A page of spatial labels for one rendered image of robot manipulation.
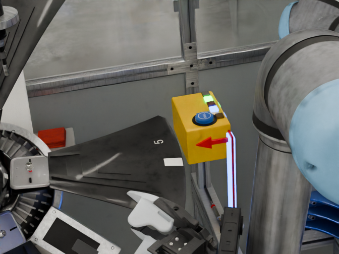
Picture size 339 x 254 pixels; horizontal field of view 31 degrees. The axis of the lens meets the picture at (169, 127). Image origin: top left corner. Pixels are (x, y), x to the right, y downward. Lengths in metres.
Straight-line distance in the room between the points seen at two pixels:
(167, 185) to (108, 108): 0.81
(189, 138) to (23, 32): 0.45
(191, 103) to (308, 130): 0.87
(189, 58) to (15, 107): 0.65
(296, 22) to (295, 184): 0.68
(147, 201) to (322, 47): 0.38
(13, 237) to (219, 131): 0.51
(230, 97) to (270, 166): 1.13
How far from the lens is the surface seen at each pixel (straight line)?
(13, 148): 1.17
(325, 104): 0.56
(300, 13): 1.39
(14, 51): 1.05
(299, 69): 0.61
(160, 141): 1.09
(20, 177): 1.04
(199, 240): 0.84
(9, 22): 0.90
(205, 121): 1.32
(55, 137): 1.72
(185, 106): 1.40
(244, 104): 1.91
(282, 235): 0.81
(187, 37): 1.75
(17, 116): 1.29
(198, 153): 1.35
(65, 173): 1.03
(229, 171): 1.11
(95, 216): 2.03
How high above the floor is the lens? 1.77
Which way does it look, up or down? 32 degrees down
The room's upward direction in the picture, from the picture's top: 5 degrees counter-clockwise
